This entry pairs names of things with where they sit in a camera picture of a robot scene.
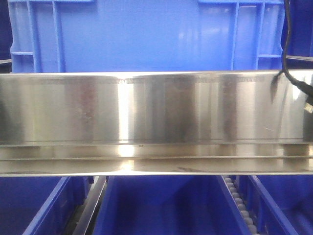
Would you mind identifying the large blue plastic bin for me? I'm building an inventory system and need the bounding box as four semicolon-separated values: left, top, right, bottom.
8;0;285;73

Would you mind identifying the blue bin lower centre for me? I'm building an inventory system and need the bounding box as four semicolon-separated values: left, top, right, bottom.
93;175;250;235

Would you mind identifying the right white roller track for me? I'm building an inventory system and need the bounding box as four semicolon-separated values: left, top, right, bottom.
222;175;259;235

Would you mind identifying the blue bin lower right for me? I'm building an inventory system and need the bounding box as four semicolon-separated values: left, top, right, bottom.
235;175;313;235

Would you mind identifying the blue bin lower left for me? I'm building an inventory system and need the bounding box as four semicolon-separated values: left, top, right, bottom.
0;177;93;235

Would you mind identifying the stainless steel shelf rail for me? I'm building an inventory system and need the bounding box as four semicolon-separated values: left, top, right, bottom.
0;70;313;176

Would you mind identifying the left roller track rail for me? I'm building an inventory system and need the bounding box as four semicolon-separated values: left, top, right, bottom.
63;176;107;235

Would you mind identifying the black cable with plug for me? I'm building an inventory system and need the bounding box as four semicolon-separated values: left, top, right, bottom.
270;0;313;113

